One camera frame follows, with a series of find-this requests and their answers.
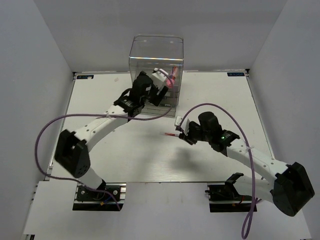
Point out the corner blue label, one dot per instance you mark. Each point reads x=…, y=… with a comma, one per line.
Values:
x=235, y=74
x=84, y=77

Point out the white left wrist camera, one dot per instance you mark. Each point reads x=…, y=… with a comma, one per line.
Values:
x=158, y=78

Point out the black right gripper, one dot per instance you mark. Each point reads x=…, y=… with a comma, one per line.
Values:
x=188, y=138

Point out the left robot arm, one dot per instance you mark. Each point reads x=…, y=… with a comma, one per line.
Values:
x=73, y=147

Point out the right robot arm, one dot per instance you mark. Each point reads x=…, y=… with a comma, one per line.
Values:
x=287, y=186

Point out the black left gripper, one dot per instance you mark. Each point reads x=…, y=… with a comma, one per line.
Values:
x=156, y=99

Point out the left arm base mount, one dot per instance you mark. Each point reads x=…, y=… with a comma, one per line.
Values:
x=86, y=200

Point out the right corner blue label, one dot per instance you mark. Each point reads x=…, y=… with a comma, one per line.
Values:
x=235, y=74

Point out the red clear pen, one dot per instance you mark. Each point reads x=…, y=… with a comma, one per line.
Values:
x=171, y=134

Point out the left corner blue label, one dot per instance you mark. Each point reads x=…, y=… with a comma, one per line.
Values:
x=84, y=77

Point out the clear organizer top lid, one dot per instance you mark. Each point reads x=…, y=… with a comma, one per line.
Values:
x=149, y=51

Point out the pink glue stick tube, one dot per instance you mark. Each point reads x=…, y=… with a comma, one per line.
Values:
x=173, y=76

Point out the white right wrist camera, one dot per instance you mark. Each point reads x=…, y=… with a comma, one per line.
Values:
x=182, y=124

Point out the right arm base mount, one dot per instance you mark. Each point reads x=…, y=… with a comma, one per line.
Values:
x=224, y=198

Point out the clear acrylic drawer organizer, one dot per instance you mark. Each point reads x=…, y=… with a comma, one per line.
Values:
x=170, y=102

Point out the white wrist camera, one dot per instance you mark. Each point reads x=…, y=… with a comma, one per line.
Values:
x=158, y=78
x=182, y=124

